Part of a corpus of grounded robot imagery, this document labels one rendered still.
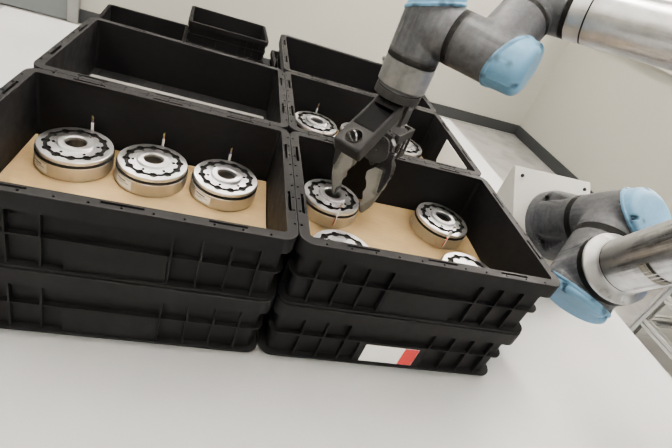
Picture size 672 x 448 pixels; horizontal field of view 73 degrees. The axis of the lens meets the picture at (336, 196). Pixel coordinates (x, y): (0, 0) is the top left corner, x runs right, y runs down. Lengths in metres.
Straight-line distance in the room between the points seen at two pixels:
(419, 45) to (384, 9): 3.28
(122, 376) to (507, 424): 0.57
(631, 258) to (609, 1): 0.35
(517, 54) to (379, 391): 0.51
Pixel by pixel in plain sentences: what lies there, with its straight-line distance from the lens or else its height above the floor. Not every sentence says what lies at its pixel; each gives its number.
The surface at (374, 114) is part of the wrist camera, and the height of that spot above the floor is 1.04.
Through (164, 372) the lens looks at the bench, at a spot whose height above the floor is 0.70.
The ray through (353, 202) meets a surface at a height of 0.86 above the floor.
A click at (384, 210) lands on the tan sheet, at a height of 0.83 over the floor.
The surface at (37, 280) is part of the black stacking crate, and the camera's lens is 0.64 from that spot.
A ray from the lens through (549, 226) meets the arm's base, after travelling 1.02.
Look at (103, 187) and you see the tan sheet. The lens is 0.74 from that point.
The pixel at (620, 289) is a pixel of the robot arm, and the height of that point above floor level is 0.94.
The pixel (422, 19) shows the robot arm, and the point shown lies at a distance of 0.65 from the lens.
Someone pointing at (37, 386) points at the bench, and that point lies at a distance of 0.68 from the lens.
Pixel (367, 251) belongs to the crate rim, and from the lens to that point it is 0.58.
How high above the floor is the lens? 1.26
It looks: 31 degrees down
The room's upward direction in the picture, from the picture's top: 22 degrees clockwise
